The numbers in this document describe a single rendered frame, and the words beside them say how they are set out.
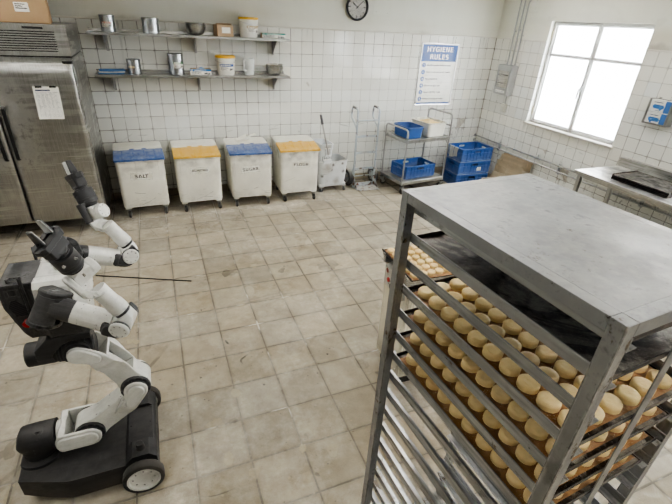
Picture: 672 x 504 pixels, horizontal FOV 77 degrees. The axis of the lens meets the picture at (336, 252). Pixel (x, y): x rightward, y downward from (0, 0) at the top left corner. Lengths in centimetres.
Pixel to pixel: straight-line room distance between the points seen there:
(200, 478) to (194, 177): 370
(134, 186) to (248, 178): 133
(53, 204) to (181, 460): 342
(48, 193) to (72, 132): 71
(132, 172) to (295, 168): 196
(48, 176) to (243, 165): 206
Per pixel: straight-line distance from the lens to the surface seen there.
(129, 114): 597
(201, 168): 547
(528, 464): 121
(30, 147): 524
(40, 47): 509
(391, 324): 138
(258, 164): 557
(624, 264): 102
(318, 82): 628
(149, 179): 550
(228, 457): 275
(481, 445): 131
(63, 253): 172
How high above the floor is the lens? 222
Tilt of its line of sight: 29 degrees down
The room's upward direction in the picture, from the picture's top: 3 degrees clockwise
